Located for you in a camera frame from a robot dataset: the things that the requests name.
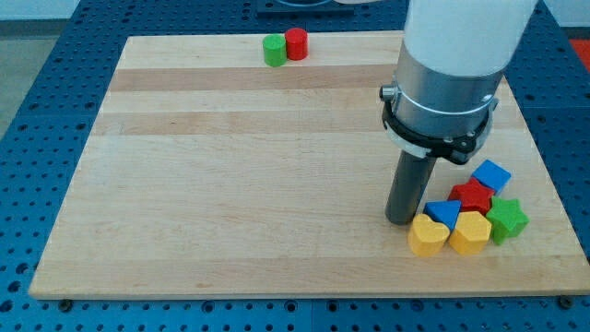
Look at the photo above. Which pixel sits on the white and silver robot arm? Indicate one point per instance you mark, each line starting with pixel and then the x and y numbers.
pixel 452 59

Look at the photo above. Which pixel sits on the red star block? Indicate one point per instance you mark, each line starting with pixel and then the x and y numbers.
pixel 473 196

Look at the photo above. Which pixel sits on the green star block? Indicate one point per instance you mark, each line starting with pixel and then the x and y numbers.
pixel 507 218

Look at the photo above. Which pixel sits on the wooden board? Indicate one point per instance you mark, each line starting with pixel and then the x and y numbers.
pixel 209 175

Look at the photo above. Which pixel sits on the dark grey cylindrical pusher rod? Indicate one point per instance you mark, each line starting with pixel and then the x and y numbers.
pixel 411 178

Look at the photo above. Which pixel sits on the green cylinder block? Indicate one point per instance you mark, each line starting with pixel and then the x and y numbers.
pixel 274 50

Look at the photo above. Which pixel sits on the red cylinder block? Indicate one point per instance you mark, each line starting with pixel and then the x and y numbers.
pixel 296 44

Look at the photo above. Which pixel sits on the yellow heart block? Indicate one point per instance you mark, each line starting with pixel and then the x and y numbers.
pixel 427 237

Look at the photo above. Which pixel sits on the blue triangle block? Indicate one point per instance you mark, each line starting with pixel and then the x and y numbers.
pixel 445 212

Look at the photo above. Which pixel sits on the yellow pentagon block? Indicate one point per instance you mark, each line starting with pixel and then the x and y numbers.
pixel 471 233

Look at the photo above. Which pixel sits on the blue cube block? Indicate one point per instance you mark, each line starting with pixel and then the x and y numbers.
pixel 492 175

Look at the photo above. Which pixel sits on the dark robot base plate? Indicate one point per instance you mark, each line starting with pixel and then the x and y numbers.
pixel 304 8

